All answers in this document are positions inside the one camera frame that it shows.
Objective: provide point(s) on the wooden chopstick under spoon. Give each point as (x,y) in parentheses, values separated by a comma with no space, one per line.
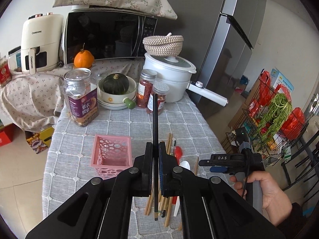
(168,212)

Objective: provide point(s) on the rear red spice jar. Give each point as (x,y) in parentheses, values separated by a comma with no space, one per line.
(145,86)

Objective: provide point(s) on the red cardboard box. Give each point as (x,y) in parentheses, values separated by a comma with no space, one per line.
(7,134)

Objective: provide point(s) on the woven rope basket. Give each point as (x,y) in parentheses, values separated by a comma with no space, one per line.
(163,46)

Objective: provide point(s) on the grey checked tablecloth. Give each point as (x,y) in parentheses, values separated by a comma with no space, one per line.
(68,164)

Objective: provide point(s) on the front red label jar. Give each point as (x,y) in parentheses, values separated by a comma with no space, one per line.
(161,90)

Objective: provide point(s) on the black chopstick gold tip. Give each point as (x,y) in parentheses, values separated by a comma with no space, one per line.
(156,159)

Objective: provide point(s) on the pink perforated utensil basket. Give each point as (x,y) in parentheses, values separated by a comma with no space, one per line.
(111,155)

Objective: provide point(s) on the white electric cooking pot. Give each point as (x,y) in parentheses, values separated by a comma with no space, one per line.
(176,72)

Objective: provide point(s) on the wooden chopstick leftmost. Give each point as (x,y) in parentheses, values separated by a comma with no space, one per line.
(149,203)

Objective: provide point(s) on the floral beige tablecloth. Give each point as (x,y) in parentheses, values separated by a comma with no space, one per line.
(33,102)

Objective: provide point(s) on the red plastic spoon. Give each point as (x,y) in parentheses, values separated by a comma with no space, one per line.
(178,154)

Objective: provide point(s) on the orange tangerine fruit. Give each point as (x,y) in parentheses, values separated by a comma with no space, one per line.
(84,59)

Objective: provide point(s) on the person's right hand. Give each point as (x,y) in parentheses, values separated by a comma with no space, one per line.
(276,203)

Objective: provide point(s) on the red plastic bag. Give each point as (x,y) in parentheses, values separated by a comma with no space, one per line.
(259,95)

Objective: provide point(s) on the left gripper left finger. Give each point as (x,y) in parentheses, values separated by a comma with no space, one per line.
(143,179)

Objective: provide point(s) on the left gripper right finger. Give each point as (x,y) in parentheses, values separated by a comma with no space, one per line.
(168,184)

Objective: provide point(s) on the black microwave oven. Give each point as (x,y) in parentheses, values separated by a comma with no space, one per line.
(107,33)

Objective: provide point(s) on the black wire rack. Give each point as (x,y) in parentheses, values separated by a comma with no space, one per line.
(280,146)

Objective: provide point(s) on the large purple label jar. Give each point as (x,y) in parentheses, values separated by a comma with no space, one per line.
(80,94)

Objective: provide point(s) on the printed pattern chopstick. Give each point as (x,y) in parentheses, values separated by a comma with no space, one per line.
(161,205)

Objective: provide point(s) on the dark green pumpkin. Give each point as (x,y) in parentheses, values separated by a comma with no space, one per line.
(117,84)

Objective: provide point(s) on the green vegetable bunch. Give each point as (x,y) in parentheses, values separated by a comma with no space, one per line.
(279,109)

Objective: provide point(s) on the grey refrigerator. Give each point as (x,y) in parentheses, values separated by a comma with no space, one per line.
(219,36)

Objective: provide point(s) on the brown wooden chopstick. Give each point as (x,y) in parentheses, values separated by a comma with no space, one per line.
(196,165)

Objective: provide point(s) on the cream air fryer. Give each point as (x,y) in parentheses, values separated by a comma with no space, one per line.
(41,36)

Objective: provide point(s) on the white bowl green handle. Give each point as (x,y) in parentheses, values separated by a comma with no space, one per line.
(118,102)

